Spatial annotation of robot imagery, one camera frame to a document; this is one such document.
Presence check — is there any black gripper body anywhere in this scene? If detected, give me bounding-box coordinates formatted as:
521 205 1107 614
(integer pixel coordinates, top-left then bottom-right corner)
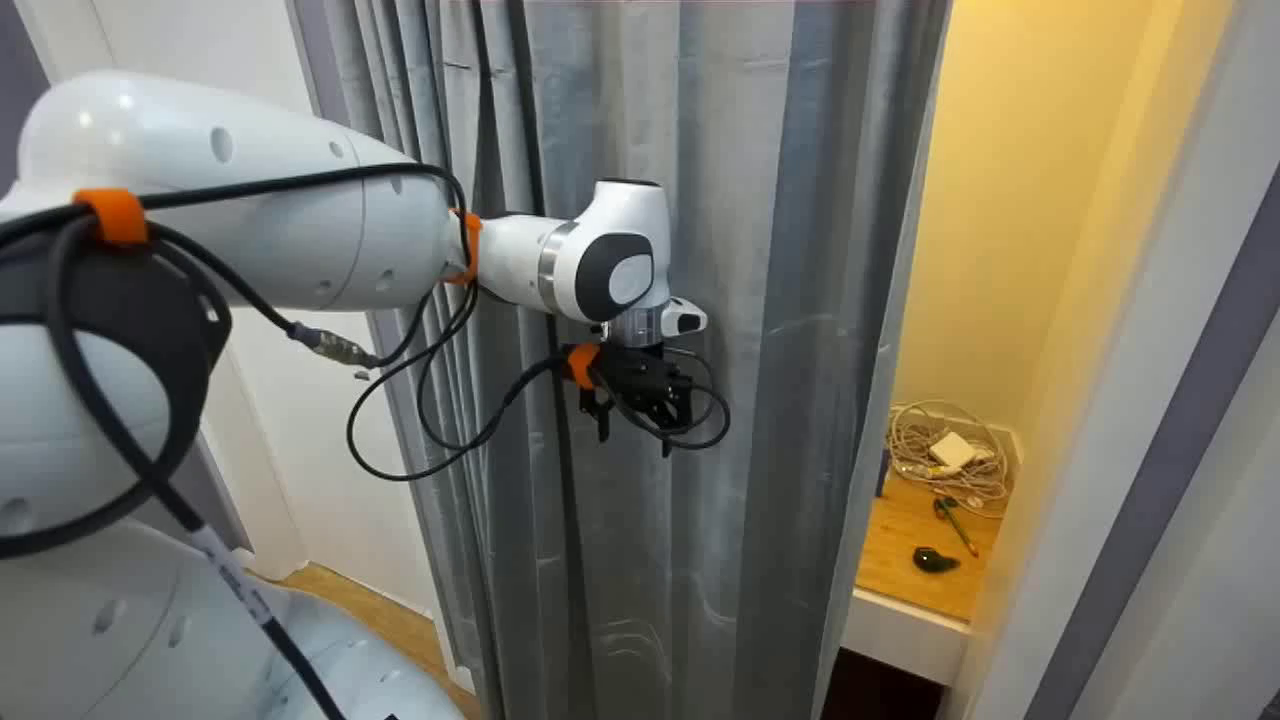
580 337 699 430

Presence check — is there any grey curtain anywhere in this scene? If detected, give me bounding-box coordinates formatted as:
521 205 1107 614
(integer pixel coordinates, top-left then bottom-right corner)
284 0 955 720

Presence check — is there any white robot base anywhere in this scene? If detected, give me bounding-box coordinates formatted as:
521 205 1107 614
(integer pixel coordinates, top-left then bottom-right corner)
0 510 471 720

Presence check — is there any white power adapter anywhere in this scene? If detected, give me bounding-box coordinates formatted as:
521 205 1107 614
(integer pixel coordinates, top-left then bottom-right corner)
927 429 986 475

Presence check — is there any small black object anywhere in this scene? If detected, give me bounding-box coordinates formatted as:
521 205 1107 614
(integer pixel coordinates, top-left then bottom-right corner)
909 538 963 578

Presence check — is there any wooden desk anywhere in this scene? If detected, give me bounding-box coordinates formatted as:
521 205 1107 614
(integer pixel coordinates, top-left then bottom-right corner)
838 467 1024 693

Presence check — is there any orange strap at gripper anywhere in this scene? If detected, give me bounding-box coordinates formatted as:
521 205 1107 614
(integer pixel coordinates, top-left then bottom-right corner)
566 341 609 396

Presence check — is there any orange strap on forearm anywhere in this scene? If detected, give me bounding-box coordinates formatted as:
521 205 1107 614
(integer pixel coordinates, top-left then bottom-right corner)
455 209 488 286

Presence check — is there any coiled white cable bundle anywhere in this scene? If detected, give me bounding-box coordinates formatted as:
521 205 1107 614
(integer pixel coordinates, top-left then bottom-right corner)
884 401 1024 510

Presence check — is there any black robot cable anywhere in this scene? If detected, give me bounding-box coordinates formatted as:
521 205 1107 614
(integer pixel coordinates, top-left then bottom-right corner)
0 157 738 720

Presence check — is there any orange strap on upper arm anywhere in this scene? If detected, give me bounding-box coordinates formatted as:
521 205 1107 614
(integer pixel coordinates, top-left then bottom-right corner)
69 184 153 250

